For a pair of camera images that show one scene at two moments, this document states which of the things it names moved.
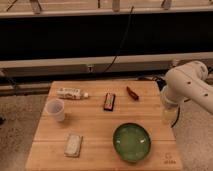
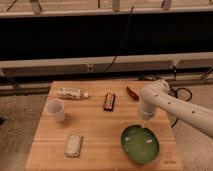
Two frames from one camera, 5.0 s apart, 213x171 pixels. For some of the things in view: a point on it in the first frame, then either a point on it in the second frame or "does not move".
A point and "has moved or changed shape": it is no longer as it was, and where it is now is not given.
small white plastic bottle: [70, 93] does not move
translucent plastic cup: [55, 109] does not move
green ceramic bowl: [132, 142] has moved or changed shape
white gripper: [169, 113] -> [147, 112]
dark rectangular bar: [109, 101] does not move
